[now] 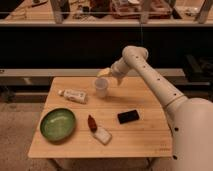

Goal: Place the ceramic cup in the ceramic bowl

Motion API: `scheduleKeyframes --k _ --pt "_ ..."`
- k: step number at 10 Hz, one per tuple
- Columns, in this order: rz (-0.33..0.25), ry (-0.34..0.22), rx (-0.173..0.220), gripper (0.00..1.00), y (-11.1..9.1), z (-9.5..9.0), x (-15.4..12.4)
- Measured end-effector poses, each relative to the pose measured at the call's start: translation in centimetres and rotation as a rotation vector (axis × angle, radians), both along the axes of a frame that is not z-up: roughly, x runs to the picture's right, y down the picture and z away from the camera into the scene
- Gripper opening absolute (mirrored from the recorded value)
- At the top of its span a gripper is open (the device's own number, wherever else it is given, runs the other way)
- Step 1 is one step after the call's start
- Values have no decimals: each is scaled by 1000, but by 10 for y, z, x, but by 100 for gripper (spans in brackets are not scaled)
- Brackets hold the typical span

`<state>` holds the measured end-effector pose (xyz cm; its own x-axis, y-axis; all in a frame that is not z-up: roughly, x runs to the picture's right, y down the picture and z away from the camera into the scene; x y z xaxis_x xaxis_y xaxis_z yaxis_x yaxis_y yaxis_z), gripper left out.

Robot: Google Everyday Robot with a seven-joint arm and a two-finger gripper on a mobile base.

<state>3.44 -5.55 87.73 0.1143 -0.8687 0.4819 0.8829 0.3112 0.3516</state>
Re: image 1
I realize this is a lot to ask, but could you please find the wooden table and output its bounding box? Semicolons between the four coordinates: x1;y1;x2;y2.
27;76;174;171

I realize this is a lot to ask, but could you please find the black rectangular box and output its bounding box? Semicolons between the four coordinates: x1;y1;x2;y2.
117;110;139;124

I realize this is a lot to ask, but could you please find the white lotion tube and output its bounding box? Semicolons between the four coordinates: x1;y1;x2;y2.
58;89;87;104

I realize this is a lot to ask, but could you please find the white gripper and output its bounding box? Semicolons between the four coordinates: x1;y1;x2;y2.
97;60;130;86

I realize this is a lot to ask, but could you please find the green ceramic bowl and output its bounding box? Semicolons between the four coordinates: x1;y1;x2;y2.
40;108;76;142

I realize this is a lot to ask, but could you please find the long shelf bench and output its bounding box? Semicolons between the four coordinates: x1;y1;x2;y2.
0;68;186;87

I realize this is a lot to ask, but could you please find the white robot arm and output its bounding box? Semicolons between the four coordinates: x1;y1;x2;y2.
97;46;213;171

